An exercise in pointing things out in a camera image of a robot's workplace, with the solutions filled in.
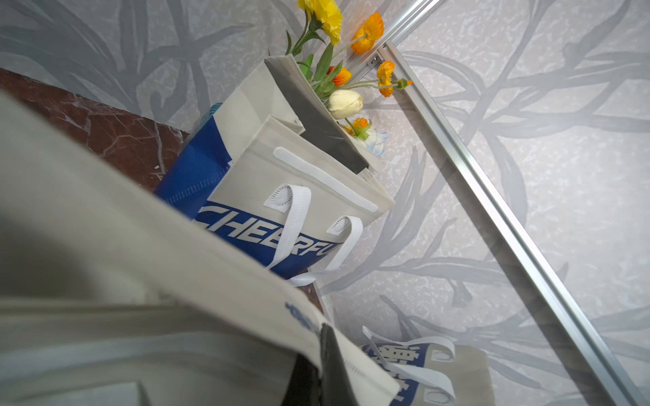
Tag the artificial flower bouquet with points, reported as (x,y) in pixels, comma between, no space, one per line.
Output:
(320,51)

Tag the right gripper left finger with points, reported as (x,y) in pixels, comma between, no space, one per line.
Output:
(304,385)

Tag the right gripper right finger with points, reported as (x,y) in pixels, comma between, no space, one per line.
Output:
(336,389)

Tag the blue glass vase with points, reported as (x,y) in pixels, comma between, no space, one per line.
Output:
(207,116)

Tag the takeout bag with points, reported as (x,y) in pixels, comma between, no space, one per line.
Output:
(110,297)
(273,175)
(432,370)

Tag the aluminium frame bar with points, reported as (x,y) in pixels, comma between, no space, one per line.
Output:
(600,358)

